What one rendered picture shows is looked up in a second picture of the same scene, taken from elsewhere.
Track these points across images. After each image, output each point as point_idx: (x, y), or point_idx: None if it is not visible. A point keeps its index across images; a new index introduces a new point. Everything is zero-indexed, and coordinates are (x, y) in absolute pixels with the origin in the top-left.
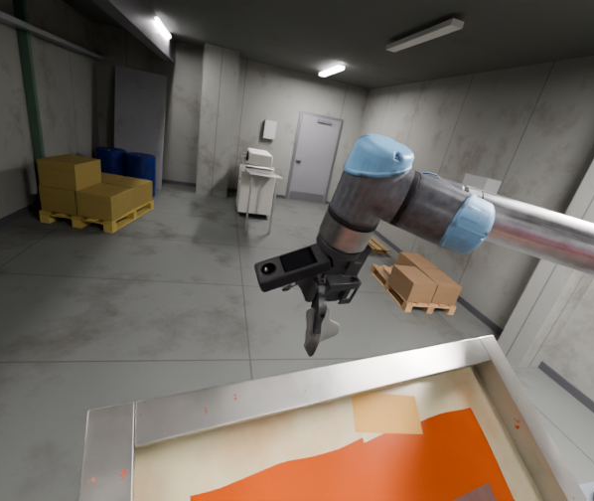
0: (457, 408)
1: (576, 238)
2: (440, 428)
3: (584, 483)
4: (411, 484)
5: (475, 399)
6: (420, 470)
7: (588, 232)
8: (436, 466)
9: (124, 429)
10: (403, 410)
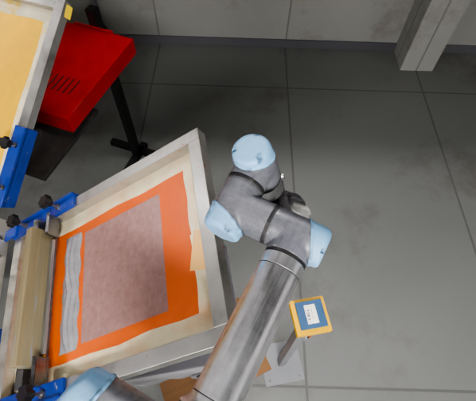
0: (199, 301)
1: (220, 338)
2: (191, 284)
3: None
4: (173, 259)
5: (203, 320)
6: (177, 266)
7: (219, 348)
8: (177, 276)
9: (192, 138)
10: (200, 259)
